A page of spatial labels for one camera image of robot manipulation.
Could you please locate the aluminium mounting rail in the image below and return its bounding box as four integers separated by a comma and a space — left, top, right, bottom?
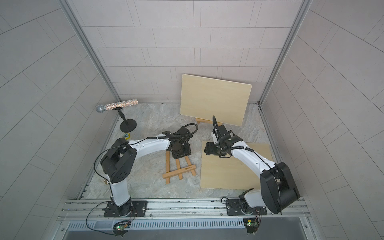
48, 198, 319, 240

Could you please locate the wooden easel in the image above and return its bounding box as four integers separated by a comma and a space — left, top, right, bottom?
195, 118, 223, 126
163, 151, 197, 185

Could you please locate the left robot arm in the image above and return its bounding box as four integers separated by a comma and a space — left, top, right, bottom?
100, 123, 198, 217

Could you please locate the black microphone stand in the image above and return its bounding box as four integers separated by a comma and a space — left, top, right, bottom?
113, 107, 137, 133

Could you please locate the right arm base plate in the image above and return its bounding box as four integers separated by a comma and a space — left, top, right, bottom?
221, 198, 268, 216

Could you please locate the small yellow toy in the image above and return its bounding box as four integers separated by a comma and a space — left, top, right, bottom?
123, 133, 131, 141

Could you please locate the right circuit board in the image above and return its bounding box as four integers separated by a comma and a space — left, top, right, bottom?
243, 218, 260, 234

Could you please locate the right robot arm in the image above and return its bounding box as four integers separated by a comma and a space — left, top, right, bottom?
204, 116, 300, 215

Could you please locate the left circuit board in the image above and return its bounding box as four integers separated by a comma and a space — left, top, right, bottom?
113, 221, 131, 237

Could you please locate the glitter microphone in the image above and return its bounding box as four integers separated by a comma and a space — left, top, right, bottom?
96, 99, 139, 113

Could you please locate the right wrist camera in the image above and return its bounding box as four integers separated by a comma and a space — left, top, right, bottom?
211, 131, 218, 144

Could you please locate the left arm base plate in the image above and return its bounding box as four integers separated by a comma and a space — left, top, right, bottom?
103, 200, 148, 218

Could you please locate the circuit board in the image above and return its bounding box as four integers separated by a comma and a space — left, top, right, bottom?
243, 218, 260, 234
113, 221, 131, 237

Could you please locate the plywood board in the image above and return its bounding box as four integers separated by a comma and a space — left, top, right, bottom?
200, 153, 261, 191
180, 74, 252, 127

